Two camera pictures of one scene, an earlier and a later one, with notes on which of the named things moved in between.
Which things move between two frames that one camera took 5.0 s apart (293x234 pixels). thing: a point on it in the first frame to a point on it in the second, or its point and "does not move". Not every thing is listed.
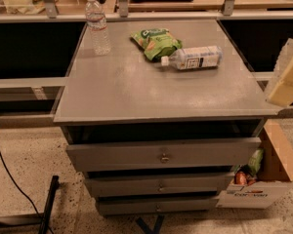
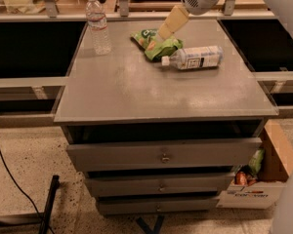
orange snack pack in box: x=240 y=177 does not move
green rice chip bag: x=156 y=43 does not move
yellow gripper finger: x=286 y=84 to x=175 y=19
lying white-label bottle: x=194 y=58 does not move
